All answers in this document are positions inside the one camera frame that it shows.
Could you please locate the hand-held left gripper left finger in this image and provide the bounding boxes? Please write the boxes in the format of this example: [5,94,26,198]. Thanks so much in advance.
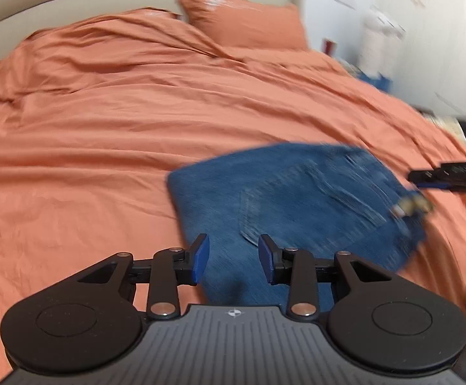
[76,233,211,322]

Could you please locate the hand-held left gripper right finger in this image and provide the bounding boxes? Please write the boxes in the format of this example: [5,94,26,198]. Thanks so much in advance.
[257,233,394,322]

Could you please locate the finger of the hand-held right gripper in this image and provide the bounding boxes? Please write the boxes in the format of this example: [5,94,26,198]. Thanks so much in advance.
[408,162,466,193]

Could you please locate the blue denim pants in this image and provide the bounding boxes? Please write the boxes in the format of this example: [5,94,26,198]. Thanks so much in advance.
[166,142,436,317]

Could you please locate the pile of clothes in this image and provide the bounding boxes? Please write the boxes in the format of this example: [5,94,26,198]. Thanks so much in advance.
[415,106,466,157]

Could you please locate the orange duvet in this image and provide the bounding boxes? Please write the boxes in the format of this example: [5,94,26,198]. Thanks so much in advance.
[0,6,466,329]

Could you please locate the orange pillow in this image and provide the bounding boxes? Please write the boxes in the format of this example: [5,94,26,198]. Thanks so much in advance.
[139,7,183,21]
[177,0,309,52]

